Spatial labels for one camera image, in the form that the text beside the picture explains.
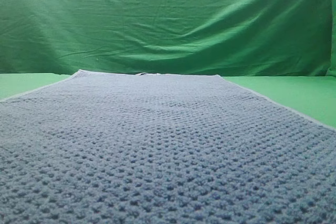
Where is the blue waffle-weave towel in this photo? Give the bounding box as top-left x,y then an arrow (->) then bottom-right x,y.
1,70 -> 335,223

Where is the green backdrop cloth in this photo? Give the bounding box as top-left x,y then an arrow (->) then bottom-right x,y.
1,0 -> 335,76

